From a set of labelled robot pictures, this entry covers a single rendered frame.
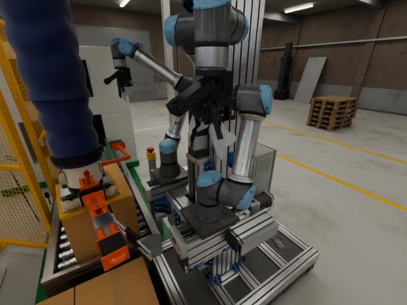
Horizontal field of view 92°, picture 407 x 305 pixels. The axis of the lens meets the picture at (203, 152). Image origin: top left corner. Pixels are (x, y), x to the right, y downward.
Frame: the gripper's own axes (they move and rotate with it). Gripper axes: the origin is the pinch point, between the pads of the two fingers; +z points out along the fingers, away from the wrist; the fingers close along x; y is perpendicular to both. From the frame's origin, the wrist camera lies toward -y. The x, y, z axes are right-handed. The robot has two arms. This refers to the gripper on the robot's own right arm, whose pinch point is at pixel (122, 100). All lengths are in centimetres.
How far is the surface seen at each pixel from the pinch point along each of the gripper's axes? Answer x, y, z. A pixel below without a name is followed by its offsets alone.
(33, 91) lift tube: -35, -39, -11
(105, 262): -92, -28, 31
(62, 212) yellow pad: -43, -43, 43
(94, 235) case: -26, -35, 77
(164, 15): 245, 137, -101
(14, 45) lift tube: -35, -40, -27
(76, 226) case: -26, -42, 66
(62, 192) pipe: -29, -42, 40
